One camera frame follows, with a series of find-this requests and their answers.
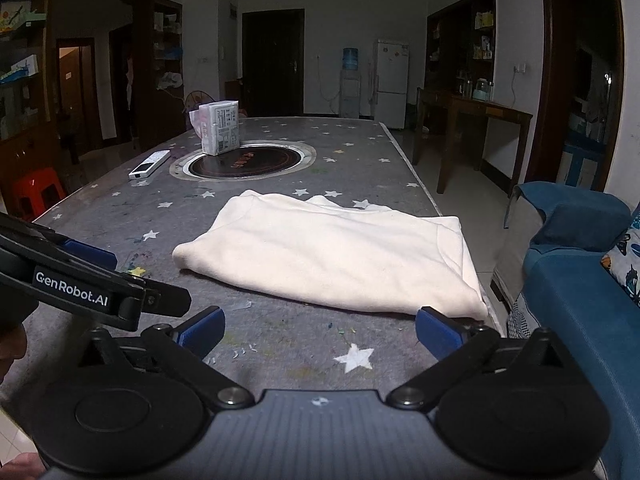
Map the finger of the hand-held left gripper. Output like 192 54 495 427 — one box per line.
62 239 119 274
141 279 192 318

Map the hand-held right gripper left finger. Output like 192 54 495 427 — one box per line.
82 306 253 409

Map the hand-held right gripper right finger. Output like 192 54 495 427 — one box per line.
387 306 566 409

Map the cream sweatshirt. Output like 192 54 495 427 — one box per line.
172 189 490 322

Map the grey star tablecloth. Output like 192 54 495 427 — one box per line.
0 117 507 413

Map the red plastic stool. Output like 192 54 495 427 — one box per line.
10 167 67 224

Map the white remote control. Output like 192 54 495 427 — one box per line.
128 149 172 181

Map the blue sofa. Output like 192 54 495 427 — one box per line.
491 181 640 480

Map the round built-in induction cooker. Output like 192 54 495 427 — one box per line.
169 142 317 180

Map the white tissue pack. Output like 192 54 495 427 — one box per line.
192 101 241 156

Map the wooden display cabinet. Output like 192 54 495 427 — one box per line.
0 0 68 203

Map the electric fan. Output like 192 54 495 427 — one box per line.
183 90 212 114

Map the printed cushion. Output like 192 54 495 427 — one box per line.
599 226 640 307

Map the arched wooden shelf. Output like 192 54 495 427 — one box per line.
144 0 184 137

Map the wooden side table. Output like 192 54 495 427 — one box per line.
414 87 534 196

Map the white refrigerator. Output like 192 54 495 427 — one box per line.
372 38 409 130

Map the water dispenser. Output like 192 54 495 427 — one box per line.
339 48 362 120

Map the dark wooden door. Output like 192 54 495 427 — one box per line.
242 8 306 117

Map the wooden wall shelf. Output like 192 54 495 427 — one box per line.
426 0 497 102

